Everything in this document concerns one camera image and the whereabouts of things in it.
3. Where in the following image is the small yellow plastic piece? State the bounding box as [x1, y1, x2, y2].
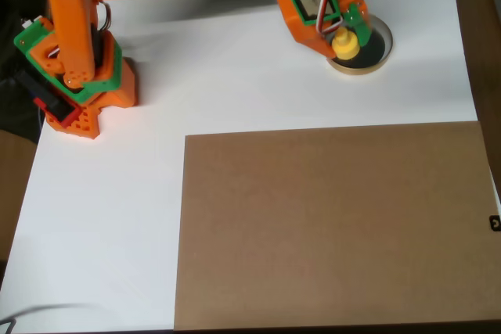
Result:
[330, 27, 361, 61]

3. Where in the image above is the round dish with gold rim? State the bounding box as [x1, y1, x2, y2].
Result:
[326, 13, 394, 76]

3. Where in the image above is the orange robot base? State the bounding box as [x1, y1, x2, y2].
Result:
[45, 56, 139, 142]

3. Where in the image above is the white sheet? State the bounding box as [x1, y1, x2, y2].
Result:
[0, 0, 479, 334]

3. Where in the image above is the grey cable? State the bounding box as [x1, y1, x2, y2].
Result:
[0, 302, 97, 334]

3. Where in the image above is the red black controller holder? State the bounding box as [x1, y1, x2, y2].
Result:
[23, 70, 82, 124]

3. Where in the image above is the brown cardboard board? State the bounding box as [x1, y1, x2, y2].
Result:
[172, 120, 501, 331]

